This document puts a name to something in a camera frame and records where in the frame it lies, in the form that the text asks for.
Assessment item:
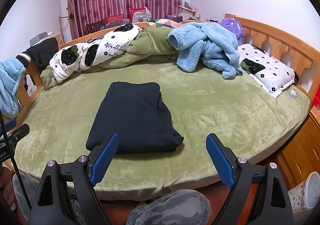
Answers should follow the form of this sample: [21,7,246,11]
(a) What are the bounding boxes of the small blue round toy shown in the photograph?
[289,89,297,98]

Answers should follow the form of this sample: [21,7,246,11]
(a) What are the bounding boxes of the white black patterned pillow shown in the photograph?
[238,44,299,99]

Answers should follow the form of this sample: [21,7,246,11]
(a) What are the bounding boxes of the light blue fleece trousers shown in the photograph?
[1,58,25,118]

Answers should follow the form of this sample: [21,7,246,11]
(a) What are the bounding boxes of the dark clothes on footboard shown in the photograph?
[16,37,59,73]

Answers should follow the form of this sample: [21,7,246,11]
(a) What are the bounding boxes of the green plush blanket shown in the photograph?
[40,27,178,90]

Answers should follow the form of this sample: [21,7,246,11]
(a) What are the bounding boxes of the colourful geometric cushion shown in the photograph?
[148,16,183,29]

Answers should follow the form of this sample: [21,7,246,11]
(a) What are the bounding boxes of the dark navy sweatshirt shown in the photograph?
[86,82,184,154]

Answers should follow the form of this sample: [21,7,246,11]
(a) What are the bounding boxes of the white star pattern bin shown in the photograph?
[288,171,320,215]

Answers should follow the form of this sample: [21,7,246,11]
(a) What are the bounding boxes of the light blue fleece garment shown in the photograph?
[168,22,243,79]

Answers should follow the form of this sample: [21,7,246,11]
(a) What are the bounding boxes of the wooden bed frame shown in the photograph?
[2,13,320,166]

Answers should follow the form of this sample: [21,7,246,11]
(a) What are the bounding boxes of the purple plush toy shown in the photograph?
[219,18,245,46]

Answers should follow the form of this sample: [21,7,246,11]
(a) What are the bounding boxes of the black cable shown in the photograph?
[0,111,32,212]

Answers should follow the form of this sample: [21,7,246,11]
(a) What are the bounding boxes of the red chair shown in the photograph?
[105,8,148,24]

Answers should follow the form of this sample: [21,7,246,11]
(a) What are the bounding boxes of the wooden nightstand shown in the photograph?
[275,106,320,190]

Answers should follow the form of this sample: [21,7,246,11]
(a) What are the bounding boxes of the white black patterned quilt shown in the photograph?
[49,23,142,83]

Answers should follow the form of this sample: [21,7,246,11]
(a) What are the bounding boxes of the green plush bed sheet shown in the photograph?
[15,62,310,201]

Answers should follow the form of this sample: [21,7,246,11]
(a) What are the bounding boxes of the camouflage trouser leg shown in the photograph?
[12,172,212,224]

